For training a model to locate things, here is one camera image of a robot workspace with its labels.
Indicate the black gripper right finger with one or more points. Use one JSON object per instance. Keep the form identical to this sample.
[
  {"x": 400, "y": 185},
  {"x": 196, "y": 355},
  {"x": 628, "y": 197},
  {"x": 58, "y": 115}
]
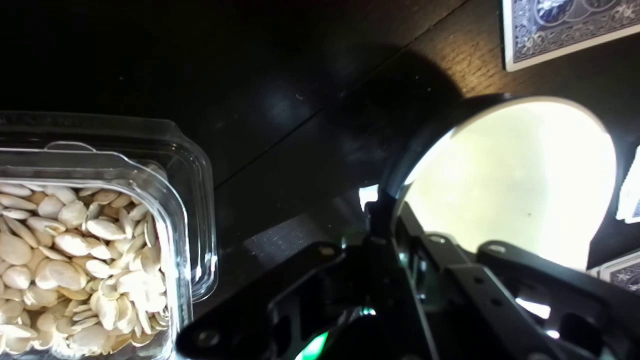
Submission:
[{"x": 492, "y": 292}]

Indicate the clear plastic snack container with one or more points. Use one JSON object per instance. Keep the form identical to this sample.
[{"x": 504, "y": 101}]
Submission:
[{"x": 87, "y": 252}]

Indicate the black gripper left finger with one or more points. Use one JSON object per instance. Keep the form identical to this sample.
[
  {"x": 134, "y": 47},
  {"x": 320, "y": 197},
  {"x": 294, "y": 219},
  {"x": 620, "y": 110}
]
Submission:
[{"x": 332, "y": 292}]

